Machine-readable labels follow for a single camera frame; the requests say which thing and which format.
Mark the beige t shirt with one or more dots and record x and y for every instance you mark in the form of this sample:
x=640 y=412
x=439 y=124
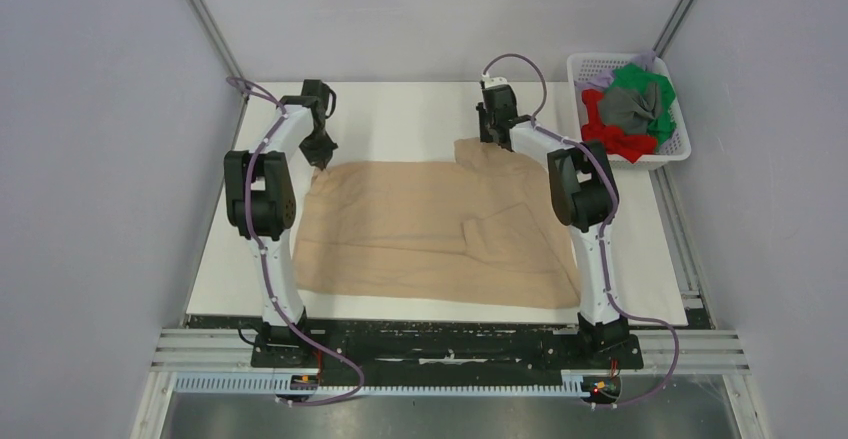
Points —
x=478 y=229

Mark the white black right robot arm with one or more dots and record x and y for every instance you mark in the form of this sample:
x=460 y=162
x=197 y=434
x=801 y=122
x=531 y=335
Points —
x=584 y=198

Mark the grey t shirt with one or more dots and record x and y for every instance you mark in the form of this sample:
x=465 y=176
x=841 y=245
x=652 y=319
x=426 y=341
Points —
x=630 y=109

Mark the green t shirt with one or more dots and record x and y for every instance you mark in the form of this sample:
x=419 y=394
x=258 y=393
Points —
x=633 y=77

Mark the aluminium frame rail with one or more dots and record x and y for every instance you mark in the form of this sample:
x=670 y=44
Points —
x=696 y=352

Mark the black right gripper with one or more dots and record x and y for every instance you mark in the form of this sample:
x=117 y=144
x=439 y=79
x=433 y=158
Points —
x=486 y=136

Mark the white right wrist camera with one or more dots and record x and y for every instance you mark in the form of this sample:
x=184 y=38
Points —
x=489 y=82

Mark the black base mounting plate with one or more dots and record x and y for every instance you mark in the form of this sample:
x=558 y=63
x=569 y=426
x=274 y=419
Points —
x=390 y=354

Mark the white plastic laundry basket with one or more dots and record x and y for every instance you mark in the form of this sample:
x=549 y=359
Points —
x=675 y=149

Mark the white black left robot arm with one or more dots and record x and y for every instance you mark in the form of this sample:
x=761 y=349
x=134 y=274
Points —
x=261 y=200

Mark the red t shirt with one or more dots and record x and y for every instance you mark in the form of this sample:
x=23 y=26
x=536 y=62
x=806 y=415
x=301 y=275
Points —
x=630 y=147

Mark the lilac t shirt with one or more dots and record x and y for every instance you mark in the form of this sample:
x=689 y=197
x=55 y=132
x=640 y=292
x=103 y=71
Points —
x=606 y=78

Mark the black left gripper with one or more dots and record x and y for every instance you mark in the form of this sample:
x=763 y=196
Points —
x=322 y=157

